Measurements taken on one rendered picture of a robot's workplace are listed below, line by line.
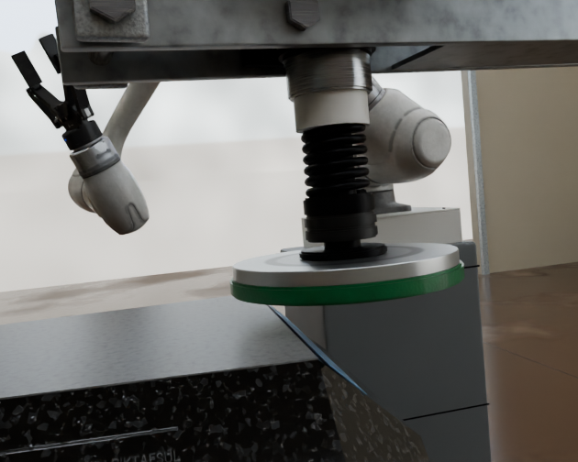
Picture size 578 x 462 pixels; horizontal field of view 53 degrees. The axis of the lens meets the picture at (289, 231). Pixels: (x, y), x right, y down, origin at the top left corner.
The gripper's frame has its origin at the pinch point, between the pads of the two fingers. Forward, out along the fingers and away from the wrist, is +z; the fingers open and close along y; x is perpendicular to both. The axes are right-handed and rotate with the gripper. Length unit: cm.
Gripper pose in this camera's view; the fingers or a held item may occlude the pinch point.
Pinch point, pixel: (33, 49)
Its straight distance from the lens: 129.5
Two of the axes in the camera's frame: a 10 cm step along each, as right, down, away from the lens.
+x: -5.9, 5.3, -6.1
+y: 7.1, -0.2, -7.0
